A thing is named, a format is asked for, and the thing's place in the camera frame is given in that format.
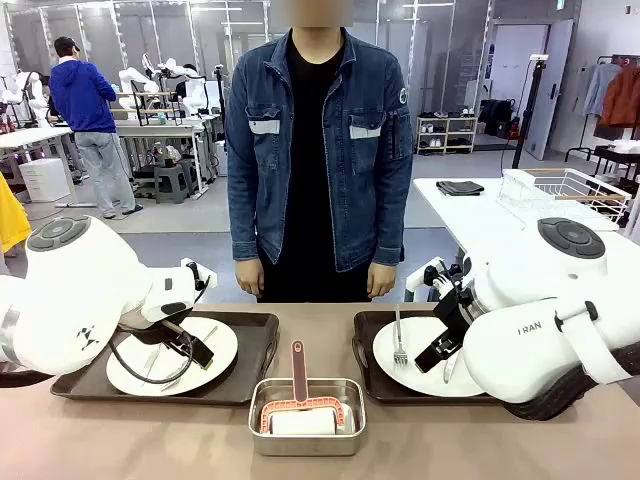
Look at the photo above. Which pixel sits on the person in blue hoodie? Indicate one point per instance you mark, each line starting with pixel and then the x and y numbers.
pixel 82 100

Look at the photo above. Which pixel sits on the person's right hand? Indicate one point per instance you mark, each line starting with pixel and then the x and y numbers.
pixel 250 277

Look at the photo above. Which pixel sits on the grey open door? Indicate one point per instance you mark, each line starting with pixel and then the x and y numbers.
pixel 555 75

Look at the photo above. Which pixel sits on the person in denim jacket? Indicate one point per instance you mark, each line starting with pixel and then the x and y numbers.
pixel 320 150

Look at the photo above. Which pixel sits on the person's left forearm denim sleeve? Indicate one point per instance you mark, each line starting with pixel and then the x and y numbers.
pixel 392 225

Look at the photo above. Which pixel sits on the white drawer cabinet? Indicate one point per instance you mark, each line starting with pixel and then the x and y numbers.
pixel 45 180

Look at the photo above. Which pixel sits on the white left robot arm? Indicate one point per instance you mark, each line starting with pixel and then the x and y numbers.
pixel 75 280

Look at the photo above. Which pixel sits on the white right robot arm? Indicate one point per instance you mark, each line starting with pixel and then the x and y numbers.
pixel 525 280

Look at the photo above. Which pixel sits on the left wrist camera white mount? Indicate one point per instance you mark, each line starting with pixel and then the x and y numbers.
pixel 205 277

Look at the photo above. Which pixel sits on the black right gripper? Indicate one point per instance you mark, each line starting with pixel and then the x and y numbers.
pixel 455 310

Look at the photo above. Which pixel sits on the grey plastic stool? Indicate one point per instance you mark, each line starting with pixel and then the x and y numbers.
pixel 171 182

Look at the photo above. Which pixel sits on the person's left hand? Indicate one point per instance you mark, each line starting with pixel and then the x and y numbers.
pixel 381 281

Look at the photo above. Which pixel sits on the orange hanging jacket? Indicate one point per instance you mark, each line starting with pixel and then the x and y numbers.
pixel 622 97

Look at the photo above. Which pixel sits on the rectangular stainless steel tin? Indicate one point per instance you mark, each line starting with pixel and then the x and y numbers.
pixel 305 445

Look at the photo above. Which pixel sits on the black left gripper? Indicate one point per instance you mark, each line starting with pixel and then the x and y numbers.
pixel 182 337

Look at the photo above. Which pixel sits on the person's right forearm denim sleeve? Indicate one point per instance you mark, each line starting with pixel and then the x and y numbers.
pixel 245 225

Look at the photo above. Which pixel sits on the dark brown plastic tray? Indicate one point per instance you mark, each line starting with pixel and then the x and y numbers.
pixel 250 340
pixel 365 380

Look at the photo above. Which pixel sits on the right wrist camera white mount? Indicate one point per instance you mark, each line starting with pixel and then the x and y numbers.
pixel 440 280

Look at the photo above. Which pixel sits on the silver metal fork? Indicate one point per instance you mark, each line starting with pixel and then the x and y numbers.
pixel 210 334
pixel 400 357

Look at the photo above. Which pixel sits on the white round plate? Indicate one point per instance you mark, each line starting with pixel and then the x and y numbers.
pixel 420 382
pixel 222 345

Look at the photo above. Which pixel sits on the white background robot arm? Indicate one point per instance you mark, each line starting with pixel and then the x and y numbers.
pixel 192 100
pixel 30 90
pixel 132 77

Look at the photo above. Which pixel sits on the grey blue hanging shirt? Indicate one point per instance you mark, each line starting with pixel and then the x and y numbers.
pixel 597 90

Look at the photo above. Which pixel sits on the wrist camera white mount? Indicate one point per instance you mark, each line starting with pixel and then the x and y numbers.
pixel 440 280
pixel 205 277

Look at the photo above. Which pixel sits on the black camera tripod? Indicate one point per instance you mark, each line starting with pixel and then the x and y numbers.
pixel 531 110

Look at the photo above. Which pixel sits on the white side table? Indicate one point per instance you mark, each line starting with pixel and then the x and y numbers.
pixel 465 215

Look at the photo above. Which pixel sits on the white shoe rack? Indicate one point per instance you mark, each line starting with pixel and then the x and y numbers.
pixel 445 132

